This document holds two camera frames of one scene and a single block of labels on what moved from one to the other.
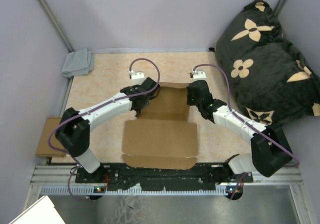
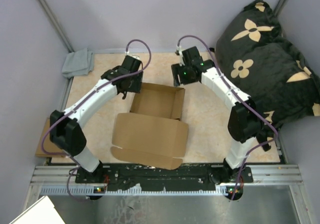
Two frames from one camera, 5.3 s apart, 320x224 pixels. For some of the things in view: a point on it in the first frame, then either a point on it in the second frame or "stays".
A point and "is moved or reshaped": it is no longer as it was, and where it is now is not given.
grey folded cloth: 78,62 stays
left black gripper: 135,86 to 135,88
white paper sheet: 41,212 stays
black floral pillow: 269,78 stays
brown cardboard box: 163,137 is moved or reshaped
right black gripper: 189,91 to 177,70
